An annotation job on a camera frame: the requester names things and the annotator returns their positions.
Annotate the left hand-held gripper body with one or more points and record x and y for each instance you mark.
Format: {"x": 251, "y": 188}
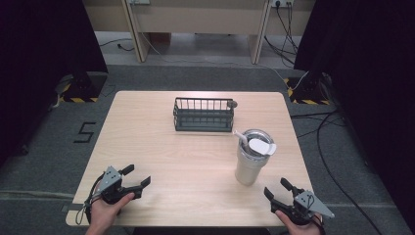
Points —
{"x": 112, "y": 191}

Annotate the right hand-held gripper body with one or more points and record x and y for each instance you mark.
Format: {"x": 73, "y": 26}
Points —
{"x": 301, "y": 205}

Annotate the beige wooden desk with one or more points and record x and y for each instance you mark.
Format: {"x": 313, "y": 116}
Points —
{"x": 195, "y": 19}

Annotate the white tumbler cup with straw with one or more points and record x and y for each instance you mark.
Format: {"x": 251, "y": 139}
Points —
{"x": 251, "y": 163}

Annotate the person's right hand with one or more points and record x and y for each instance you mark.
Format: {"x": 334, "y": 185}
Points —
{"x": 298, "y": 226}

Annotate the white wall socket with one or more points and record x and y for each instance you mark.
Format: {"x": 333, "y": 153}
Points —
{"x": 139, "y": 1}

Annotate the person's left hand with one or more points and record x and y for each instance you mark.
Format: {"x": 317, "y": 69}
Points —
{"x": 104, "y": 212}

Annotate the black curtain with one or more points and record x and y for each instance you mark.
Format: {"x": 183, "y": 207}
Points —
{"x": 368, "y": 81}
{"x": 42, "y": 65}

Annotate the black stand base striped tape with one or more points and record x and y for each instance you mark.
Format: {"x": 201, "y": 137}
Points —
{"x": 306, "y": 93}
{"x": 86, "y": 88}

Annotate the white power strip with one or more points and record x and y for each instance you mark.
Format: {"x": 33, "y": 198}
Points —
{"x": 282, "y": 2}

